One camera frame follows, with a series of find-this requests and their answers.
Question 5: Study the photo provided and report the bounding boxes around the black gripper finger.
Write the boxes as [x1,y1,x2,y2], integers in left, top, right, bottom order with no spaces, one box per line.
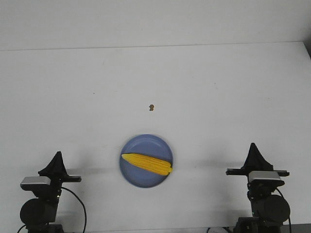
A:
[38,152,59,176]
[254,144,274,169]
[241,143,255,169]
[58,151,69,177]

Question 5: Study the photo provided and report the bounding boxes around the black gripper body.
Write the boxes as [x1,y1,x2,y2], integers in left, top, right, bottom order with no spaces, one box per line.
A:
[50,175,82,187]
[225,168,290,176]

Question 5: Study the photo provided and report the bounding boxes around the yellow corn cob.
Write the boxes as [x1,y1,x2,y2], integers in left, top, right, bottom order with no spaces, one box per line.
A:
[121,153,173,176]

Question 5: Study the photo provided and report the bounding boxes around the blue round plate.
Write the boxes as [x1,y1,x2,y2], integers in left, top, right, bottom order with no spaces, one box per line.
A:
[119,134,173,188]

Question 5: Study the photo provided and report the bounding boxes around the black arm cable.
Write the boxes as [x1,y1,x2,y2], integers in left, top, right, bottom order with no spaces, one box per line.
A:
[276,187,292,233]
[60,186,87,233]

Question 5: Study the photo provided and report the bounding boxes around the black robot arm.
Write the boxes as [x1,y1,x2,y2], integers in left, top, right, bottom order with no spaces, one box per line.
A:
[20,151,87,233]
[226,143,291,233]

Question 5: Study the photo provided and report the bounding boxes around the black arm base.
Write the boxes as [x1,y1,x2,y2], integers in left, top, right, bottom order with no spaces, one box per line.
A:
[233,217,259,233]

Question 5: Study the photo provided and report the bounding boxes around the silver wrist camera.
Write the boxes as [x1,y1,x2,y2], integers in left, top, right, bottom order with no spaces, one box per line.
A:
[20,176,51,191]
[248,172,285,187]

